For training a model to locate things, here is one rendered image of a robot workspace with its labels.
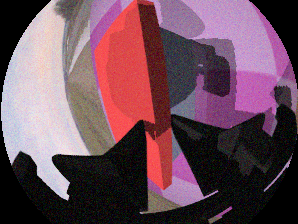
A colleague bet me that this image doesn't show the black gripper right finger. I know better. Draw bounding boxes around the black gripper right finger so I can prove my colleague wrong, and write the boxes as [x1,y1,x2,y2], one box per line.
[170,113,265,197]

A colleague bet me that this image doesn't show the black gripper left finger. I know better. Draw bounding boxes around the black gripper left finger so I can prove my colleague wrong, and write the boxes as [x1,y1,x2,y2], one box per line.
[52,119,148,212]

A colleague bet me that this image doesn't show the red lid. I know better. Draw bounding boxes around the red lid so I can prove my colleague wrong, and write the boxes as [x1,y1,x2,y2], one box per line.
[94,0,173,190]

